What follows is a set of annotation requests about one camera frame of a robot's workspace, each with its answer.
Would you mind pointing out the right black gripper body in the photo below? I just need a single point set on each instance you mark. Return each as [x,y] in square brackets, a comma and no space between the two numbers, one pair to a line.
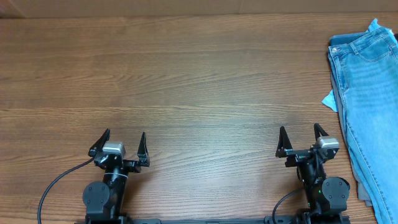
[301,153]

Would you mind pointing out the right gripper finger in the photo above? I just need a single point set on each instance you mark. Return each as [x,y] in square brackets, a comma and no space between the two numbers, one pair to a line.
[319,131]
[284,147]

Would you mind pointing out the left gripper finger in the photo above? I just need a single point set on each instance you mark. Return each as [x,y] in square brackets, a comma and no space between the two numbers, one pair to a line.
[99,144]
[142,153]

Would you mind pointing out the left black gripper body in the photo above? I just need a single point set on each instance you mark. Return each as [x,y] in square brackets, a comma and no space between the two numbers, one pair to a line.
[132,166]

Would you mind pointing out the light blue denim jeans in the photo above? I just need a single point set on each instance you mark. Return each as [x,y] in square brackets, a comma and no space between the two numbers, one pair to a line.
[364,80]

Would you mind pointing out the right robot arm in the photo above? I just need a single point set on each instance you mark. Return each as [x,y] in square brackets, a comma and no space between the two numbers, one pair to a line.
[326,196]

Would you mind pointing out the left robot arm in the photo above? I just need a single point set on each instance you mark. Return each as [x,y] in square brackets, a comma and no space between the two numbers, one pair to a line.
[104,199]

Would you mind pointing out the light blue cloth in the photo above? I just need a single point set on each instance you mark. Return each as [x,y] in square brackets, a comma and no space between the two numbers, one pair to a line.
[329,100]

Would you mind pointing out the grey shorts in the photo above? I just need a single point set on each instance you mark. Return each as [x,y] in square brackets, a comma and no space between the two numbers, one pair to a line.
[362,189]

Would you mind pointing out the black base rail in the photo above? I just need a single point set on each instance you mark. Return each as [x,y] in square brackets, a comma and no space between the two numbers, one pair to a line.
[266,220]

